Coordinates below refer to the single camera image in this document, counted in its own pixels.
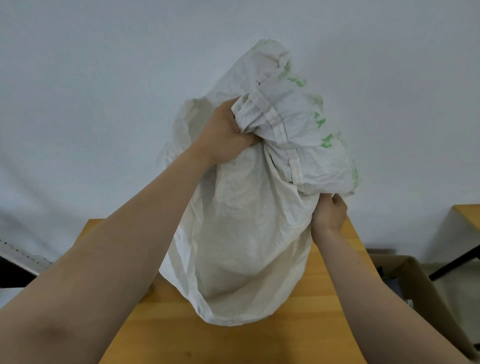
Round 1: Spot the person's right hand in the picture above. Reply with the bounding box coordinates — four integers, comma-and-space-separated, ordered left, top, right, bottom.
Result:
310, 193, 349, 245

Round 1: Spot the person's left hand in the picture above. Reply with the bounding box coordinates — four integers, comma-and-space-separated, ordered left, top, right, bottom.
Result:
191, 97, 262, 166

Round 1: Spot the large white plastic bag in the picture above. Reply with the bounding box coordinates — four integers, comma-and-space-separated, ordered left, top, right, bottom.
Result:
157, 38, 361, 327

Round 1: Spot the person's left forearm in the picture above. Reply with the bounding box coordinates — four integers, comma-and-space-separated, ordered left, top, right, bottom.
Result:
0, 148, 218, 364

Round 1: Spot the person's right forearm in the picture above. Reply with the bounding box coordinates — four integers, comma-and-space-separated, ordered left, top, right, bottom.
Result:
313, 228, 473, 364

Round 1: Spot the dark blue plastic bag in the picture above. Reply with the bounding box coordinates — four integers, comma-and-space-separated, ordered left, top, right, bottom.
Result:
376, 266, 413, 308

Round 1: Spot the wooden table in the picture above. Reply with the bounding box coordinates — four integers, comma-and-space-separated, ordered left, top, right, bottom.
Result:
71, 216, 370, 364

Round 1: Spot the brown cardboard box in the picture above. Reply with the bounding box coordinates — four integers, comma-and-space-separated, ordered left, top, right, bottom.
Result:
369, 254, 480, 363

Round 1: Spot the wooden desk with black legs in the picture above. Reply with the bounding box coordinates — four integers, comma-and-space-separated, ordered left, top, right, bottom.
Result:
427, 204, 480, 282

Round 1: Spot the white metal shelf rack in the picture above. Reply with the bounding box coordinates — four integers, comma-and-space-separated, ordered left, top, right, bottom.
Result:
0, 238, 52, 290

